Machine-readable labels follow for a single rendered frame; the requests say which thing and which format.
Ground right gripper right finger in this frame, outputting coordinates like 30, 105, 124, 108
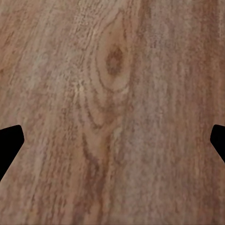
210, 124, 225, 162

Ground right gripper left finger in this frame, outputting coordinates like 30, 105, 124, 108
0, 125, 24, 180

